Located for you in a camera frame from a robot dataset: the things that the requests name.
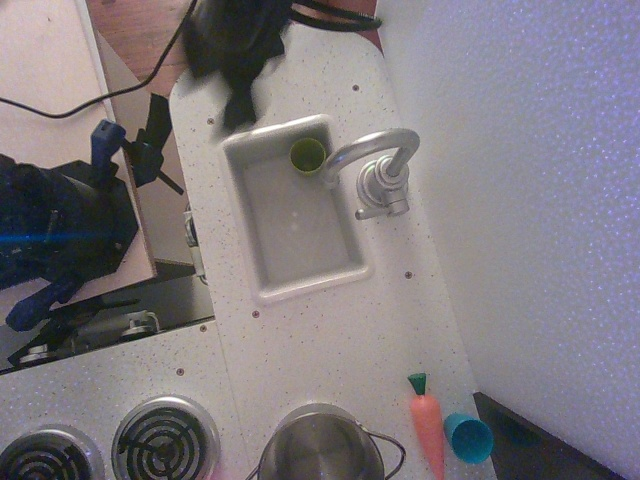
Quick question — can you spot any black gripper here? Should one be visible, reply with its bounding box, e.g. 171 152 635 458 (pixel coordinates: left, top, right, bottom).
183 1 292 132

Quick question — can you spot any silver toy faucet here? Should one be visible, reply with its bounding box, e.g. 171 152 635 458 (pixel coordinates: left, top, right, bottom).
320 128 420 221

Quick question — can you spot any black and blue robot base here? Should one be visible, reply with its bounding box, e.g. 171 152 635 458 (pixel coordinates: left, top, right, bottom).
1 156 138 332

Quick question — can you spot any green plastic cup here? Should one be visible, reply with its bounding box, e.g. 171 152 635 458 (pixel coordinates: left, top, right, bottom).
289 138 327 175

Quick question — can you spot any blue clamp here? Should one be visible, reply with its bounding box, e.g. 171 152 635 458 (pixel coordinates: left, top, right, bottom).
90 119 126 187

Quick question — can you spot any grey toy sink basin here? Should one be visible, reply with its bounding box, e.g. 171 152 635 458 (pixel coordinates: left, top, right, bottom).
220 114 374 304

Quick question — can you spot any right stove burner coil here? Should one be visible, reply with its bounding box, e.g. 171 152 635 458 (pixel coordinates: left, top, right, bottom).
111 395 221 479

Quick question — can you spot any stove burner coil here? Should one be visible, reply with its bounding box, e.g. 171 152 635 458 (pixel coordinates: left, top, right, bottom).
111 395 221 479
1 424 105 479

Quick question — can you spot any stainless steel pot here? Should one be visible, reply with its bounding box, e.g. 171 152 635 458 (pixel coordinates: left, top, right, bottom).
248 403 406 480

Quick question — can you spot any orange toy carrot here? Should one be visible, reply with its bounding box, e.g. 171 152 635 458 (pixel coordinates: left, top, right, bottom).
407 373 445 480

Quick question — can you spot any left stove burner coil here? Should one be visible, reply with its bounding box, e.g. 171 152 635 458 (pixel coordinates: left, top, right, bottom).
1 424 105 479

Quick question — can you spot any teal plastic cup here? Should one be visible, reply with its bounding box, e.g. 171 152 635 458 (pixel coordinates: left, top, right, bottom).
444 413 494 464

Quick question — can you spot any thin black cable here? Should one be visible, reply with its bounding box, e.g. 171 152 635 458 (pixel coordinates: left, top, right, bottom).
0 0 200 120

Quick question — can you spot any thick black cable loop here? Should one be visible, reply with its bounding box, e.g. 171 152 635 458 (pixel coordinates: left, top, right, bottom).
289 0 384 32

